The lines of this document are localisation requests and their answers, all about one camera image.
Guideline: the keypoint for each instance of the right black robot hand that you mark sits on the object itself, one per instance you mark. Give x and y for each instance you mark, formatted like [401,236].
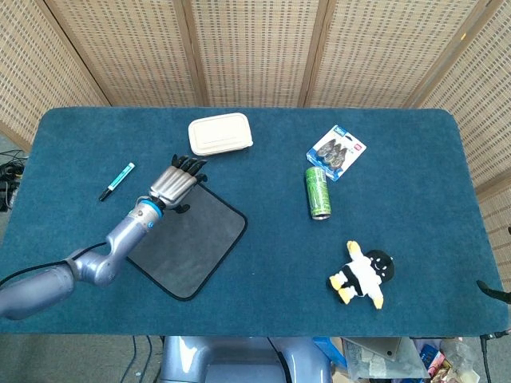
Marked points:
[495,294]

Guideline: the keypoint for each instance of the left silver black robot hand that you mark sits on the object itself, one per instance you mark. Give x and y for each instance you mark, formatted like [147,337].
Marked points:
[171,185]

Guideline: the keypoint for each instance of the dark grey cloth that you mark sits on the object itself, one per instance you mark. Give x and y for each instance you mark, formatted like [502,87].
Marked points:
[199,239]

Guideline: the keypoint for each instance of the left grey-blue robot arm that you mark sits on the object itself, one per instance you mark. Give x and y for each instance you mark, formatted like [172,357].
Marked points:
[120,235]

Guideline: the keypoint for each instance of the green white marker pen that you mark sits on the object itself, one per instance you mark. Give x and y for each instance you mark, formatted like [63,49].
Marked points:
[120,179]

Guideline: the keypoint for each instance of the beige lidded food container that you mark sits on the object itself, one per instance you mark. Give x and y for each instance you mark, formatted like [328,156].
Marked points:
[219,133]

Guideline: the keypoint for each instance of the red snack pack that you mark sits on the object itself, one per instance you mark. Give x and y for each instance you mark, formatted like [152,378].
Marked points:
[439,365]

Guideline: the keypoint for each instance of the blue carpet table cover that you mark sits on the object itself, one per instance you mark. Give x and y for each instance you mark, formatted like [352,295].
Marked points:
[279,259]

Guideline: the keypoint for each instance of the clear plastic bag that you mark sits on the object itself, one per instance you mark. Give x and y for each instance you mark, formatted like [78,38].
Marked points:
[383,367]

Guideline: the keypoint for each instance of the black white plush doll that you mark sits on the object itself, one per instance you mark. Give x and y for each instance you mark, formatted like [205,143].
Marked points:
[363,271]

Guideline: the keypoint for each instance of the woven bamboo screen panel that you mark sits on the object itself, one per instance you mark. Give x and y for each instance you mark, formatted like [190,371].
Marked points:
[131,52]
[379,52]
[255,52]
[32,72]
[479,99]

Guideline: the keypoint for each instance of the green energy drink can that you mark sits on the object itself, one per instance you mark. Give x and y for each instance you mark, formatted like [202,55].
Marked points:
[318,193]

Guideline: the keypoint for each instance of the black power strip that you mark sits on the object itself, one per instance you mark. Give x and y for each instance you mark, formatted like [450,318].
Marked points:
[6,195]

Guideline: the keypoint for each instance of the binder clips blister pack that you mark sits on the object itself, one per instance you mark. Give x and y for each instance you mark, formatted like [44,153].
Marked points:
[335,149]

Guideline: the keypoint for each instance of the blue cardboard box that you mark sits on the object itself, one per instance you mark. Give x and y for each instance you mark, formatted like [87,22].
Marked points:
[327,349]

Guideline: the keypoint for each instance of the grey-blue robot torso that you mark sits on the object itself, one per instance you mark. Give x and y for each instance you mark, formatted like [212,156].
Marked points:
[239,359]

